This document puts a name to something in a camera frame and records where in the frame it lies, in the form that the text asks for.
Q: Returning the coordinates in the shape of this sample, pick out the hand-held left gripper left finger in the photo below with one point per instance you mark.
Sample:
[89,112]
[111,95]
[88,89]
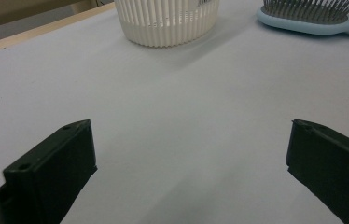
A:
[54,165]

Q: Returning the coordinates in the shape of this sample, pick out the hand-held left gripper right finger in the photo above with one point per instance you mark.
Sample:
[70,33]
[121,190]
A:
[334,168]

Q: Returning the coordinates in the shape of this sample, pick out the light blue hairbrush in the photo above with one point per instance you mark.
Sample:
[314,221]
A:
[303,23]

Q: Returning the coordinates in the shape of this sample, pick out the white slotted plastic basket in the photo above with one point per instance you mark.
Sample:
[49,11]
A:
[166,25]

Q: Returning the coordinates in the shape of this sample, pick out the beige wooden board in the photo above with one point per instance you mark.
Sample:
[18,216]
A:
[23,12]

